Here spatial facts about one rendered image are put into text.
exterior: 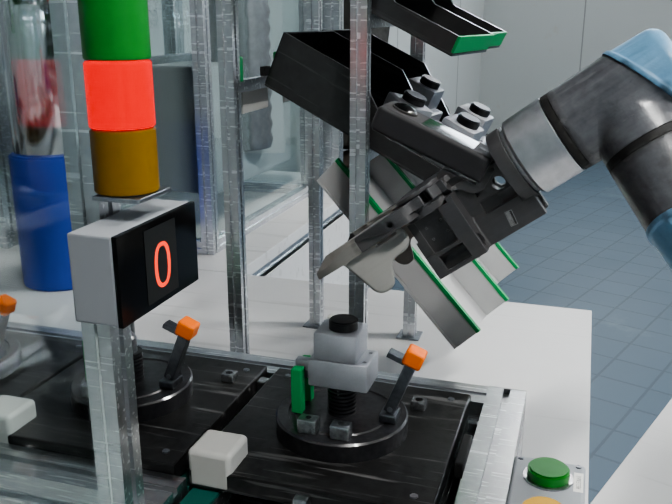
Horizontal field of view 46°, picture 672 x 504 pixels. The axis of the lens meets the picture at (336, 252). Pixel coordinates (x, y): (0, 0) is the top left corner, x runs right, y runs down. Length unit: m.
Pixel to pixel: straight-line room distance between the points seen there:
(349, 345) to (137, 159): 0.30
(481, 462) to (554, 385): 0.43
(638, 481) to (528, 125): 0.51
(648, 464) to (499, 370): 0.30
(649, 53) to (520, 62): 8.43
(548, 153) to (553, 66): 8.28
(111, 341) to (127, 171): 0.15
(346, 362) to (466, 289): 0.36
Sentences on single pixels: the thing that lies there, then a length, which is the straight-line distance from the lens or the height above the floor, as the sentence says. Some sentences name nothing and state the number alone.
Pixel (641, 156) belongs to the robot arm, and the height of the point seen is 1.28.
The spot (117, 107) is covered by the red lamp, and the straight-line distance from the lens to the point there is 0.61.
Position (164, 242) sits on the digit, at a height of 1.22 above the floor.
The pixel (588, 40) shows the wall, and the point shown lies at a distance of 8.82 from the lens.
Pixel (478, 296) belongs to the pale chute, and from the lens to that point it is 1.12.
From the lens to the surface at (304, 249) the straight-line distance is 2.11.
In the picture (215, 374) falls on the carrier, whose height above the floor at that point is 0.97.
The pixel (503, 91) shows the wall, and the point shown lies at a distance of 9.22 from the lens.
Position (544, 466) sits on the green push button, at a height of 0.97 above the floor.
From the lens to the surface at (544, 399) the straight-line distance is 1.20.
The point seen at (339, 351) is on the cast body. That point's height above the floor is 1.07.
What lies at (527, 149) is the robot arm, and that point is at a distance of 0.69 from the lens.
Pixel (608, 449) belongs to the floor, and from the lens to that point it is 2.86.
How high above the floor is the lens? 1.39
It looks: 17 degrees down
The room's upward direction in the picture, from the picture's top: straight up
